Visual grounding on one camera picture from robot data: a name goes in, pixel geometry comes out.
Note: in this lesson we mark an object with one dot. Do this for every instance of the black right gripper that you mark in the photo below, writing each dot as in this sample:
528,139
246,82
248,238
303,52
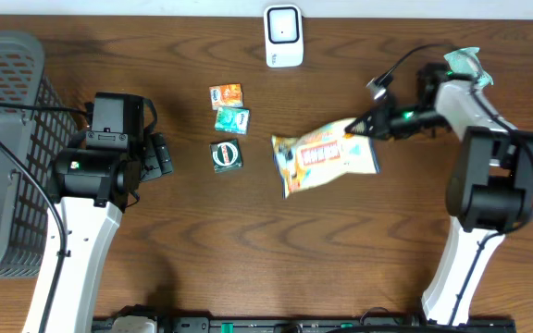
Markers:
377,123

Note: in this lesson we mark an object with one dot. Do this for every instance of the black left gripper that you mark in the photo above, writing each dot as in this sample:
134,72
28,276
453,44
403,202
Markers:
156,156

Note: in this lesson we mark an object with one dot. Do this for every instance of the yellow snack bag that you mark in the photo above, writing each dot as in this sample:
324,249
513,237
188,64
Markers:
322,155

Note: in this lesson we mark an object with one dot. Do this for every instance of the green Zam-Buk box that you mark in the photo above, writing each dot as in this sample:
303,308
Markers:
226,156

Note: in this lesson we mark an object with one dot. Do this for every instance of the teal tissue packet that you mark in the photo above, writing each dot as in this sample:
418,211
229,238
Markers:
232,120

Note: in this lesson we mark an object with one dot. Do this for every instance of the orange tissue packet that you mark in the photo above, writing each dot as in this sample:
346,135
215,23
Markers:
228,95

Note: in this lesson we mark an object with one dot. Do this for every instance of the light teal packet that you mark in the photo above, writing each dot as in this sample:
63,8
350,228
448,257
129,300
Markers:
465,61

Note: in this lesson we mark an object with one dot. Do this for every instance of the grey plastic mesh basket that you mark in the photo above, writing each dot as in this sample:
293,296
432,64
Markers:
34,138

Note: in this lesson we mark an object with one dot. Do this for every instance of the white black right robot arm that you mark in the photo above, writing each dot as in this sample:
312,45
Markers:
490,191

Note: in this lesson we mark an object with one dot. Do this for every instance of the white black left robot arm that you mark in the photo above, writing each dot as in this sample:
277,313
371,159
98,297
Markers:
90,190

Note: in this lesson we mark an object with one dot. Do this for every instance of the white barcode scanner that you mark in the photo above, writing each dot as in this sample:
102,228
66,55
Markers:
284,38

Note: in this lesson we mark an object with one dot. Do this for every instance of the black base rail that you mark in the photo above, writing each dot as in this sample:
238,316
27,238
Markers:
140,318

